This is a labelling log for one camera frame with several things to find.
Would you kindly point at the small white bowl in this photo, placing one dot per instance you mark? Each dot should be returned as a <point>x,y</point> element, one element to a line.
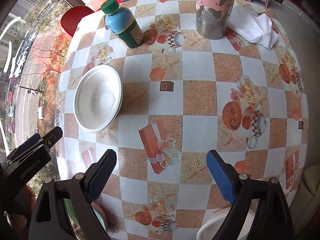
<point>97,97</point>

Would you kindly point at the white tissue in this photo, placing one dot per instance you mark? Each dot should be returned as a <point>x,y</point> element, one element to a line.
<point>252,27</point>

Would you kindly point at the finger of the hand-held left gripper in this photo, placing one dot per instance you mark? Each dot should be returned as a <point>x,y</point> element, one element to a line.
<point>52,136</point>
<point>31,140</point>

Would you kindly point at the pink peeling metal flask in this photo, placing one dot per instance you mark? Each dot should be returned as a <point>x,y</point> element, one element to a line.
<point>212,17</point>

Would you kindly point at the person's left hand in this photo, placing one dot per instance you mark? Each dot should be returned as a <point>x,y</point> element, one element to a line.
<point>25,200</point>

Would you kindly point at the large white bowl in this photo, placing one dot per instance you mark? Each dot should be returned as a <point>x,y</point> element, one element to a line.
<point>212,226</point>

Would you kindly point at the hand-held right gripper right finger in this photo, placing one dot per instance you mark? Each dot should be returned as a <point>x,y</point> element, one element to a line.
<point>221,175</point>

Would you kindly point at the green square plate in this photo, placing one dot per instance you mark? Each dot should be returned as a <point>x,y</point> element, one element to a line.
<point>68,211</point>

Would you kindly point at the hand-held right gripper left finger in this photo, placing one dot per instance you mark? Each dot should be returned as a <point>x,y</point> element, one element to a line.
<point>101,175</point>

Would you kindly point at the cream seat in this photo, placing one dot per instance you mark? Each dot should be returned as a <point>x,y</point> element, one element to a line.
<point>307,205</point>

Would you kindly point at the red plastic stool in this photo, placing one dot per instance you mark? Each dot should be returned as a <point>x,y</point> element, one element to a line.
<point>72,20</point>

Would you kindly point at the blue bottle green cap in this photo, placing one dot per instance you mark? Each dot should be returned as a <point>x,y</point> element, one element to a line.
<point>125,27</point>

